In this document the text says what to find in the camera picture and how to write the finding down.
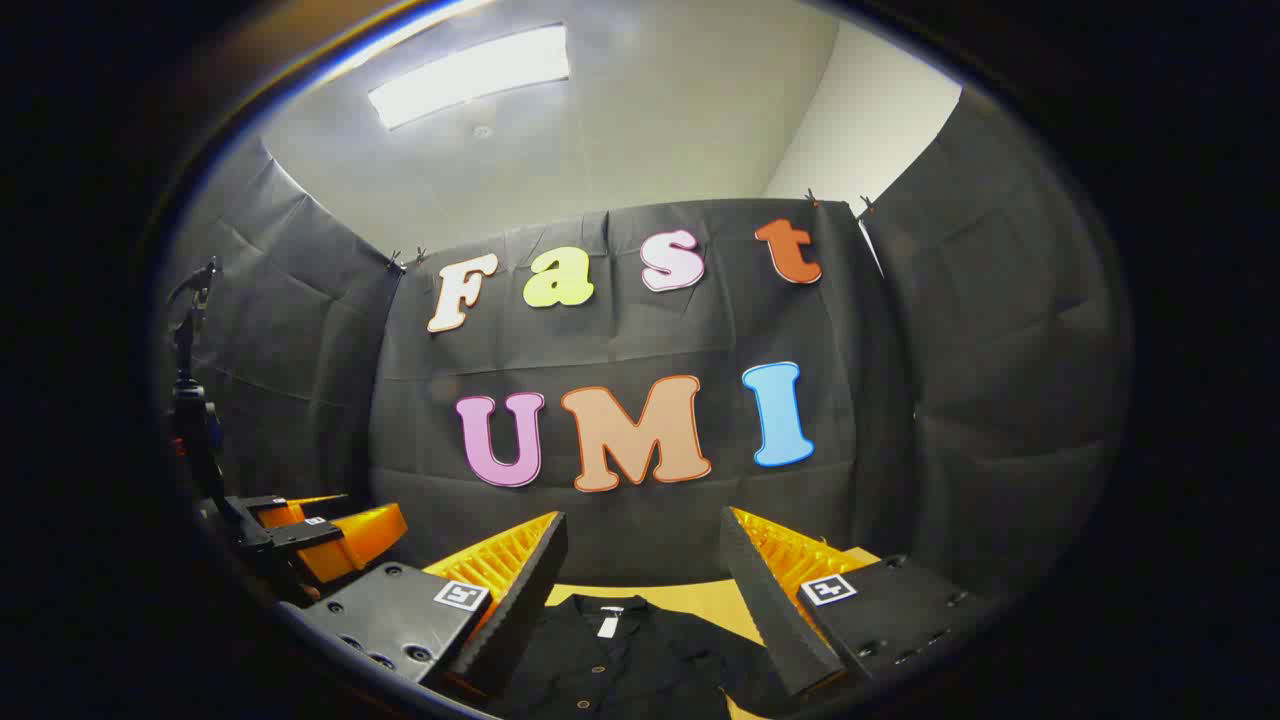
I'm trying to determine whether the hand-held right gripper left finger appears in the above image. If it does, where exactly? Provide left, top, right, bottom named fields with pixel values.
left=300, top=510, right=569, bottom=698

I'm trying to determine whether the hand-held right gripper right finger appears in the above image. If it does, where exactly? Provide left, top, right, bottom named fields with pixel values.
left=718, top=505, right=993, bottom=697

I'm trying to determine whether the ceiling light panel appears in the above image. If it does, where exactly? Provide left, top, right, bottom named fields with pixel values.
left=367, top=24, right=572, bottom=132

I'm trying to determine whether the black button-up coat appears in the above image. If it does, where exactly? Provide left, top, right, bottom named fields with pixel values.
left=480, top=592, right=801, bottom=720

